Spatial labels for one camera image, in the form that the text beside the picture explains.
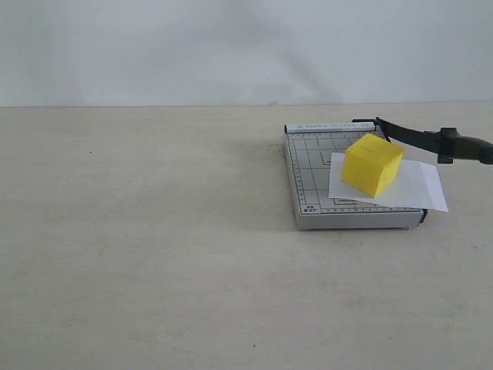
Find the yellow foam cube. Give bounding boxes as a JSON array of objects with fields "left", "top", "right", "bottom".
[{"left": 341, "top": 133, "right": 404, "bottom": 197}]

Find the white paper sheet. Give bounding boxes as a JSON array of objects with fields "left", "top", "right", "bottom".
[{"left": 328, "top": 153, "right": 448, "bottom": 212}]

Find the black cutter blade lever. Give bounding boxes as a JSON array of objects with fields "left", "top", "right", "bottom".
[{"left": 352, "top": 117, "right": 492, "bottom": 165}]

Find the grey paper cutter base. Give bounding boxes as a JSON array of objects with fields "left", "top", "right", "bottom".
[{"left": 284, "top": 119, "right": 428, "bottom": 230}]

